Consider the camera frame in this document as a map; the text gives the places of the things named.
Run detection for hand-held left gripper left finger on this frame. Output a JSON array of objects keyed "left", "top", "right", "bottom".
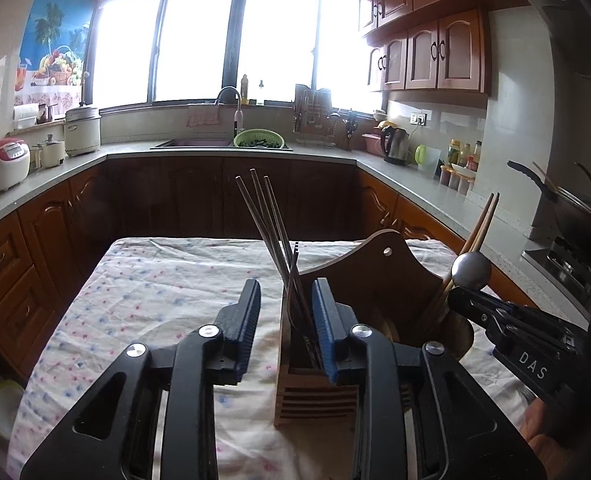
[{"left": 20, "top": 278, "right": 262, "bottom": 480}]

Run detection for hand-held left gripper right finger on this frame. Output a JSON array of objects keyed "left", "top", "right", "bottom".
[{"left": 311, "top": 278, "right": 547, "bottom": 480}]

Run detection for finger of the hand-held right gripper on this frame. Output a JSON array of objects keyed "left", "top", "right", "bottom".
[{"left": 447, "top": 285, "right": 579, "bottom": 343}]

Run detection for wooden utensil holder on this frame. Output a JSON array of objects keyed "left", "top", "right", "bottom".
[{"left": 274, "top": 228, "right": 477, "bottom": 429}]

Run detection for metal spoon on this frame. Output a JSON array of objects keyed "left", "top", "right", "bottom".
[{"left": 450, "top": 252, "right": 493, "bottom": 291}]

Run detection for wooden chopstick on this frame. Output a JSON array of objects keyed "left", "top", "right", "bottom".
[
  {"left": 428, "top": 192, "right": 495, "bottom": 321},
  {"left": 468, "top": 192, "right": 501, "bottom": 256}
]

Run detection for metal chopstick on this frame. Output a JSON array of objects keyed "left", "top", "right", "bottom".
[
  {"left": 250, "top": 169, "right": 303, "bottom": 311},
  {"left": 236, "top": 175, "right": 296, "bottom": 306},
  {"left": 264, "top": 175, "right": 309, "bottom": 311}
]

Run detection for gas stove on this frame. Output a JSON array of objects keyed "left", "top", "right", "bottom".
[{"left": 522, "top": 237, "right": 591, "bottom": 307}]

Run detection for white floral tablecloth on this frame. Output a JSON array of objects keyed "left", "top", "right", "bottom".
[{"left": 6, "top": 236, "right": 536, "bottom": 480}]

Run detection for spice jar set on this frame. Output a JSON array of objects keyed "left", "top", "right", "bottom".
[{"left": 439, "top": 163, "right": 477, "bottom": 195}]

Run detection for wooden base cabinets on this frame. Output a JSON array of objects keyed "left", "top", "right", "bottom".
[{"left": 0, "top": 154, "right": 542, "bottom": 382}]

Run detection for condiment bottles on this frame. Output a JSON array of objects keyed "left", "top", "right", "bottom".
[{"left": 447, "top": 138, "right": 483, "bottom": 171}]

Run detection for green and white pitcher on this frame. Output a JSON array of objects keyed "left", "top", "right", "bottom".
[{"left": 414, "top": 144, "right": 441, "bottom": 179}]

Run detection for green plastic colander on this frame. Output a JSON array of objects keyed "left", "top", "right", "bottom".
[{"left": 232, "top": 128, "right": 284, "bottom": 150}]

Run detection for kitchen sink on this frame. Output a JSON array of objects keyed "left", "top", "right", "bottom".
[{"left": 149, "top": 137, "right": 294, "bottom": 154}]

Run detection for steel electric kettle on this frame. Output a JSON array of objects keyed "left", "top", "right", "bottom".
[{"left": 380, "top": 124, "right": 411, "bottom": 165}]

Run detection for dish drying rack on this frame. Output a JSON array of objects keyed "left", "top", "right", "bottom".
[{"left": 292, "top": 83, "right": 337, "bottom": 149}]

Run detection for pink dish cloth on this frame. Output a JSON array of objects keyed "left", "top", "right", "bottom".
[{"left": 186, "top": 108, "right": 221, "bottom": 129}]

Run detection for chrome kitchen faucet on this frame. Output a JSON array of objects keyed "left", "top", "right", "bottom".
[{"left": 215, "top": 85, "right": 246, "bottom": 136}]

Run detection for white bowl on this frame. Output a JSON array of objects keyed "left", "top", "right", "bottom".
[{"left": 0, "top": 379, "right": 26, "bottom": 429}]

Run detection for large white cooker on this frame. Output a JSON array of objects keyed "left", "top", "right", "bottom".
[{"left": 64, "top": 104, "right": 102, "bottom": 157}]

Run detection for small white cooker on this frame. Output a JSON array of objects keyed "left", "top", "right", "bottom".
[{"left": 31, "top": 133, "right": 67, "bottom": 170}]

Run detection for kitchen window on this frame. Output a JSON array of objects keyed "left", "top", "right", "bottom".
[{"left": 90, "top": 0, "right": 372, "bottom": 112}]

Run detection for white and red rice cooker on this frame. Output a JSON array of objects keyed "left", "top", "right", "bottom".
[{"left": 0, "top": 138, "right": 31, "bottom": 195}]

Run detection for black wok with handle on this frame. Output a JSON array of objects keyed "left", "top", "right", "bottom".
[{"left": 506, "top": 159, "right": 591, "bottom": 247}]

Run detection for wooden wall cabinets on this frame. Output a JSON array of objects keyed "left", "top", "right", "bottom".
[{"left": 348, "top": 0, "right": 517, "bottom": 97}]

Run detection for tropical fruit wall poster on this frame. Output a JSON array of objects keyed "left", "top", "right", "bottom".
[{"left": 14, "top": 0, "right": 99, "bottom": 109}]

